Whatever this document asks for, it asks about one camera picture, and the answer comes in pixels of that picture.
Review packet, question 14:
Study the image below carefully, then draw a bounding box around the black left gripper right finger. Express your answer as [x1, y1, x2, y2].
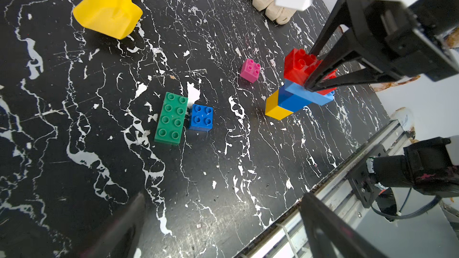
[300, 192, 386, 258]

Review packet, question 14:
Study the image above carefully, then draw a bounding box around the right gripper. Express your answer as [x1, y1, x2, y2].
[304, 0, 459, 91]

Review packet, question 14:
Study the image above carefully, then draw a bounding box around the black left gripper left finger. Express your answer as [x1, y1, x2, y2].
[80, 192, 145, 258]

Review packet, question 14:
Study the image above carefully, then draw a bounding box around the red lego brick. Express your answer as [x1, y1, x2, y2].
[283, 48, 336, 95]

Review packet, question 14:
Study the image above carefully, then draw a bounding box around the light blue lego brick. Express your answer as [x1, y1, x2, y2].
[283, 80, 335, 106]

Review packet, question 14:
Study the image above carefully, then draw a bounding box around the yellow small lego brick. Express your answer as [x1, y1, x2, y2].
[265, 91, 293, 121]

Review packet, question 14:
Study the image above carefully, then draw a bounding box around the pink small lego brick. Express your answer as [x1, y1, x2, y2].
[240, 59, 261, 83]

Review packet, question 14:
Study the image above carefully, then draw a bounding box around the green lego brick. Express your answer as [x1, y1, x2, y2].
[154, 92, 188, 145]

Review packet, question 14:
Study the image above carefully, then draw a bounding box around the dark blue small lego brick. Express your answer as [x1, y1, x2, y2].
[189, 104, 214, 132]

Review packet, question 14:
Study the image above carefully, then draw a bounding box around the yellow toy shovel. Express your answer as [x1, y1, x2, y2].
[73, 0, 143, 39]

